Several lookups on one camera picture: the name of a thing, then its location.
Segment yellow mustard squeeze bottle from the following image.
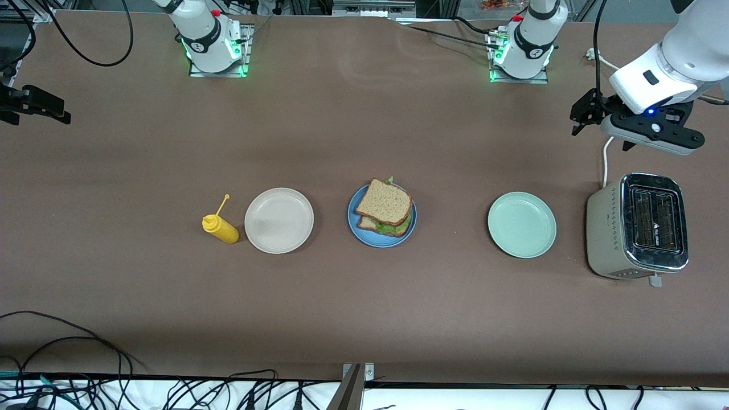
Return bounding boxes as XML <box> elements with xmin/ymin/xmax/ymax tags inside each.
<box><xmin>202</xmin><ymin>194</ymin><xmax>240</xmax><ymax>244</ymax></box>

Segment brown bread slice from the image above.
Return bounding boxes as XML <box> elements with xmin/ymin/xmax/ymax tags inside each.
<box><xmin>354</xmin><ymin>178</ymin><xmax>414</xmax><ymax>227</ymax></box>
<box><xmin>357</xmin><ymin>215</ymin><xmax>412</xmax><ymax>239</ymax></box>

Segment green lettuce leaf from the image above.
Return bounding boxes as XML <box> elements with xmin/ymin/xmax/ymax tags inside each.
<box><xmin>373</xmin><ymin>176</ymin><xmax>413</xmax><ymax>237</ymax></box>

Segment mint green round plate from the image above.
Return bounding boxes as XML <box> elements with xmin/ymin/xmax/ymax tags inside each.
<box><xmin>488</xmin><ymin>191</ymin><xmax>557</xmax><ymax>259</ymax></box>

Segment blue round plate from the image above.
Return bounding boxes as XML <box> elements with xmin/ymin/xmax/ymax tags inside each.
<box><xmin>347</xmin><ymin>183</ymin><xmax>417</xmax><ymax>248</ymax></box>

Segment beige round plate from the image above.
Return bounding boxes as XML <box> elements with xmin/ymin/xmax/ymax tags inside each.
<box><xmin>244</xmin><ymin>187</ymin><xmax>315</xmax><ymax>255</ymax></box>

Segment beige chrome toaster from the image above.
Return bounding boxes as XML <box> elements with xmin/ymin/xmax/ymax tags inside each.
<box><xmin>586</xmin><ymin>173</ymin><xmax>690</xmax><ymax>288</ymax></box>

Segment brown table cover sheet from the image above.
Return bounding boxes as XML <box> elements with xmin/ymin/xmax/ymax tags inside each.
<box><xmin>0</xmin><ymin>10</ymin><xmax>729</xmax><ymax>388</ymax></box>

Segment white toaster power cable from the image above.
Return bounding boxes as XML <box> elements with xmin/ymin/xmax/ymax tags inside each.
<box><xmin>585</xmin><ymin>48</ymin><xmax>621</xmax><ymax>188</ymax></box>

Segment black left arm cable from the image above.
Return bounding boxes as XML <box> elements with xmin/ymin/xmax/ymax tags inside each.
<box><xmin>592</xmin><ymin>0</ymin><xmax>609</xmax><ymax>112</ymax></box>

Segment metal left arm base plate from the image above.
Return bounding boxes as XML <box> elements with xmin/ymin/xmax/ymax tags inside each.
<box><xmin>488</xmin><ymin>31</ymin><xmax>550</xmax><ymax>85</ymax></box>

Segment black cable on table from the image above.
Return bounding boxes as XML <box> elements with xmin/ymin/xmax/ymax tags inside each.
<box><xmin>393</xmin><ymin>16</ymin><xmax>505</xmax><ymax>51</ymax></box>

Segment black looped cable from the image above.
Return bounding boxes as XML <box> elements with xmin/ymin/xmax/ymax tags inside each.
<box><xmin>0</xmin><ymin>310</ymin><xmax>137</xmax><ymax>379</ymax></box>

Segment silver metal frame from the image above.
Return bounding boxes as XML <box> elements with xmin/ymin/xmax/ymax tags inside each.
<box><xmin>332</xmin><ymin>0</ymin><xmax>416</xmax><ymax>18</ymax></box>

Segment aluminium table edge bracket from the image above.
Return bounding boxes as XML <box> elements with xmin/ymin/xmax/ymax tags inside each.
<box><xmin>326</xmin><ymin>363</ymin><xmax>375</xmax><ymax>410</ymax></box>

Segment tangled black cables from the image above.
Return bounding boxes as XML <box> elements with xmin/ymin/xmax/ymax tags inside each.
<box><xmin>0</xmin><ymin>369</ymin><xmax>342</xmax><ymax>410</ymax></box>

